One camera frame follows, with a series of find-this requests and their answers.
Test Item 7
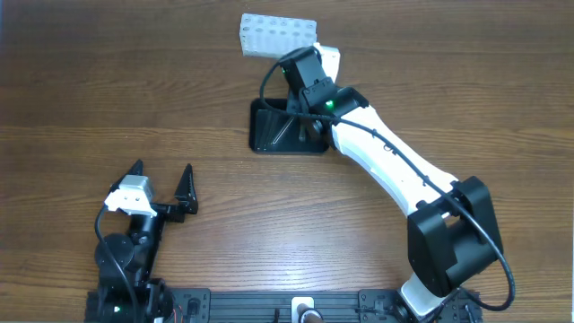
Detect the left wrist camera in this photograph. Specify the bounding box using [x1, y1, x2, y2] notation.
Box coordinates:
[103, 174, 157, 218]

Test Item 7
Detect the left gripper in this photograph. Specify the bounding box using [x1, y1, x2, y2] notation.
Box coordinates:
[109, 159, 200, 224]

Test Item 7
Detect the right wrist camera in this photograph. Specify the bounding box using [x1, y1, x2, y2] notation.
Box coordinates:
[313, 42, 342, 84]

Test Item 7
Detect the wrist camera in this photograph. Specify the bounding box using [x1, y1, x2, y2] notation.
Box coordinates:
[103, 174, 157, 218]
[313, 42, 342, 84]

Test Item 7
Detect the black tray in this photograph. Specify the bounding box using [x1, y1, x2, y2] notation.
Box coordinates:
[248, 97, 331, 156]

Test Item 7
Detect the white test tube rack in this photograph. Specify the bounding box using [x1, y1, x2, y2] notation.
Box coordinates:
[239, 13, 318, 59]

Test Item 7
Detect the mounting rail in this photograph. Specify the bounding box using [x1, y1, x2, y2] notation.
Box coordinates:
[84, 287, 483, 323]

